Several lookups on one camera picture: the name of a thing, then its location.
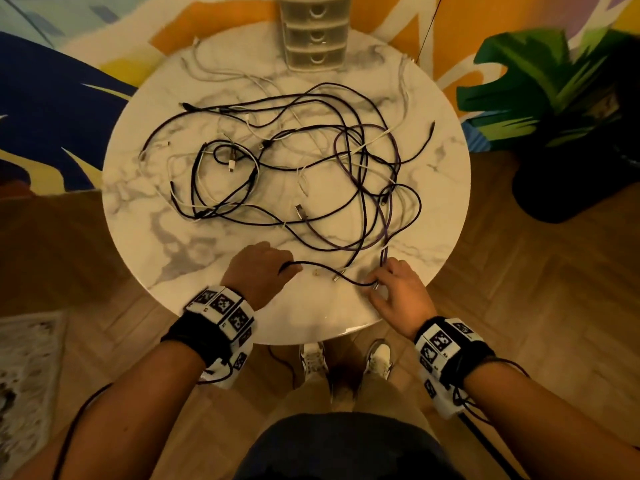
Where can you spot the person's right hand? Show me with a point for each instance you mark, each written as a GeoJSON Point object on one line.
{"type": "Point", "coordinates": [407, 299]}

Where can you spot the person's left hand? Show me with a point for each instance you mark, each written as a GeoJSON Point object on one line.
{"type": "Point", "coordinates": [255, 272]}

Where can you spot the person's left thumb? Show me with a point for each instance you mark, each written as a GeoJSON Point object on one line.
{"type": "Point", "coordinates": [291, 268]}

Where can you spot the person's right thumb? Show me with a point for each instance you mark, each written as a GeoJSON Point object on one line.
{"type": "Point", "coordinates": [380, 304]}

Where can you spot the person's right forearm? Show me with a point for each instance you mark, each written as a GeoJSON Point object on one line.
{"type": "Point", "coordinates": [540, 424]}

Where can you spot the person's left forearm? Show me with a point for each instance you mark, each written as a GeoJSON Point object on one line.
{"type": "Point", "coordinates": [125, 414]}

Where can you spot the person's right white shoe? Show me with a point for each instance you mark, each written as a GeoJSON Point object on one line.
{"type": "Point", "coordinates": [378, 358]}

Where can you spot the person's white shoe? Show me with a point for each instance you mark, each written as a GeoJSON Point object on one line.
{"type": "Point", "coordinates": [313, 359]}
{"type": "Point", "coordinates": [378, 358]}

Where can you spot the person's left white shoe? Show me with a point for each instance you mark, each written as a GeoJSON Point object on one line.
{"type": "Point", "coordinates": [313, 359]}

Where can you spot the person's beige trousers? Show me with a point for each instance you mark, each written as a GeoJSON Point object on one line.
{"type": "Point", "coordinates": [385, 394]}

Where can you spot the person's dark shirt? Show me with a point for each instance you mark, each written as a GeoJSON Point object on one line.
{"type": "Point", "coordinates": [345, 449]}

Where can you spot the black plant pot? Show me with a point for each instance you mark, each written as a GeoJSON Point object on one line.
{"type": "Point", "coordinates": [565, 184]}

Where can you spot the clear plastic drawer organizer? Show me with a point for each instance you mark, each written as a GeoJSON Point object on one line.
{"type": "Point", "coordinates": [315, 32]}

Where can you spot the green leafy plant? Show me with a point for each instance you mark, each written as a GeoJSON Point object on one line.
{"type": "Point", "coordinates": [535, 84]}

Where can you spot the patterned grey rug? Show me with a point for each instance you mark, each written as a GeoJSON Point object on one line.
{"type": "Point", "coordinates": [25, 384]}

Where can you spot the white tagged right wrist camera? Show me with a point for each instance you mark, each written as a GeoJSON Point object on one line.
{"type": "Point", "coordinates": [445, 354]}

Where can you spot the white tagged wrist camera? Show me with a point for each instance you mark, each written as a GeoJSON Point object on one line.
{"type": "Point", "coordinates": [445, 354]}
{"type": "Point", "coordinates": [220, 319]}

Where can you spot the white tagged left wrist camera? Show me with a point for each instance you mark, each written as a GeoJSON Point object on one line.
{"type": "Point", "coordinates": [220, 319]}

